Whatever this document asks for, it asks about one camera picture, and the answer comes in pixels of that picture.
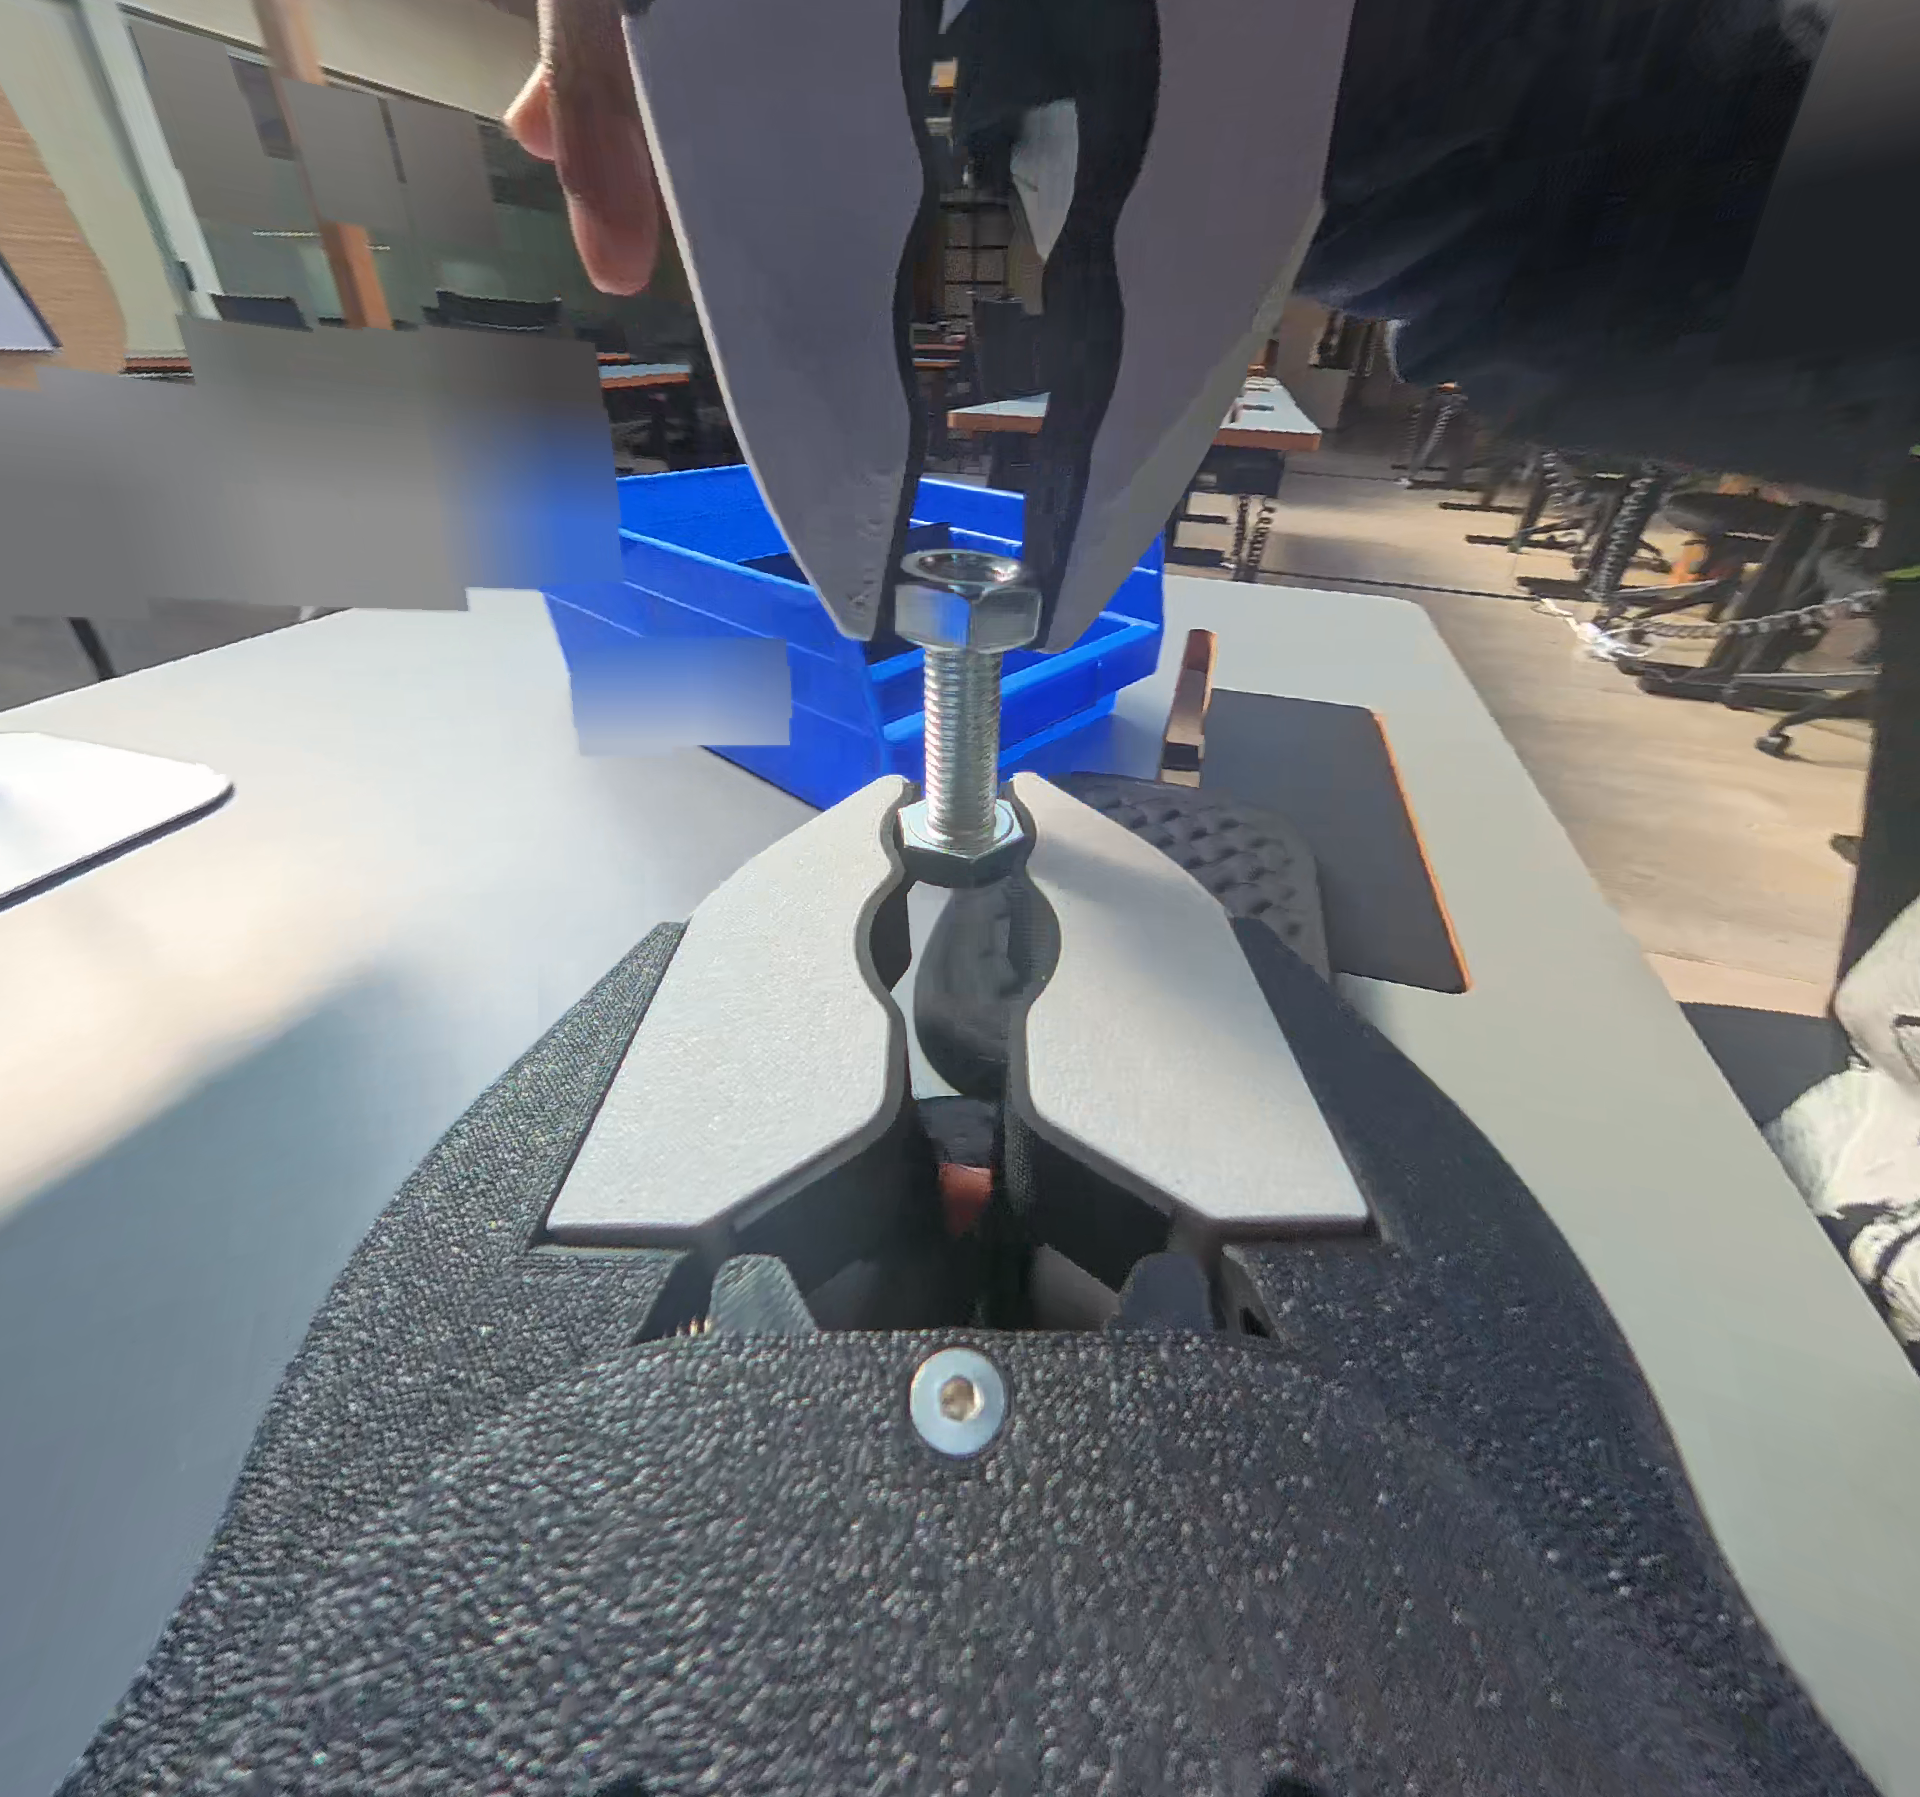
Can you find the black bin divider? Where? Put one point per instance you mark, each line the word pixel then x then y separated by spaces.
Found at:
pixel 774 569

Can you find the person's right forearm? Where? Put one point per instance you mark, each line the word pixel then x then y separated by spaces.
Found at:
pixel 1501 176

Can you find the grey wood-edged table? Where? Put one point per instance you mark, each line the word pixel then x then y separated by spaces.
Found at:
pixel 1268 417
pixel 997 412

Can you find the brown wooden flap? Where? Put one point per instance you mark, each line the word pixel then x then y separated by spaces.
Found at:
pixel 1189 702

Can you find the black office chair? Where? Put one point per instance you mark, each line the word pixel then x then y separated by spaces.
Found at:
pixel 496 309
pixel 1755 582
pixel 263 309

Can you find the wooden support post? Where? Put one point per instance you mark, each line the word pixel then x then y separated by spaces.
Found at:
pixel 299 101

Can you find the person's patterned clothing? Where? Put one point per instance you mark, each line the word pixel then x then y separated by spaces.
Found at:
pixel 1868 1137

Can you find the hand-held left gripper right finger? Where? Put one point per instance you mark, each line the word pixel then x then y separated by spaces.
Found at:
pixel 1184 1077

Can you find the silver bolt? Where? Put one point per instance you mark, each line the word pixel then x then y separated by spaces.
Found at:
pixel 961 731

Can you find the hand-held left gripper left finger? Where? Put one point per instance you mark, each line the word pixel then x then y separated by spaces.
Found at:
pixel 719 1077

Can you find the black honeycomb wrist rest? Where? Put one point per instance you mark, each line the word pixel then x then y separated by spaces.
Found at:
pixel 1230 851

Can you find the blue plastic bin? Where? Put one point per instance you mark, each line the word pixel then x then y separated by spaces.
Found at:
pixel 704 537

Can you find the silver hex nut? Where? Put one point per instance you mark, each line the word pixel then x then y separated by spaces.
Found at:
pixel 961 863

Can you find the person's right hand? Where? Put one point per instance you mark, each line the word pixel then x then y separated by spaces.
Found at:
pixel 607 176

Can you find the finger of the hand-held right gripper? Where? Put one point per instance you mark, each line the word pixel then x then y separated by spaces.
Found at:
pixel 1245 101
pixel 780 176

